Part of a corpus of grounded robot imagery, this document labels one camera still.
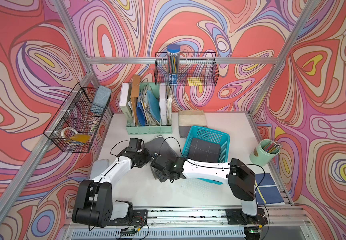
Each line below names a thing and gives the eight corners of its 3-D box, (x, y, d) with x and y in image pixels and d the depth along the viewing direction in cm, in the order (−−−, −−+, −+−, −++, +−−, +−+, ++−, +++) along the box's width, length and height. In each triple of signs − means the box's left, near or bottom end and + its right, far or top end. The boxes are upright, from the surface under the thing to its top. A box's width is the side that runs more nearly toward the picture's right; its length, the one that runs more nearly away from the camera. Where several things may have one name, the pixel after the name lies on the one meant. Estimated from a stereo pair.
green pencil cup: (251, 166, 93) (265, 152, 79) (247, 153, 99) (258, 138, 85) (266, 166, 93) (282, 152, 79) (261, 153, 99) (274, 138, 85)
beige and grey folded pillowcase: (178, 138, 106) (178, 136, 104) (178, 111, 124) (178, 109, 122) (208, 138, 106) (209, 136, 104) (203, 111, 124) (204, 109, 122)
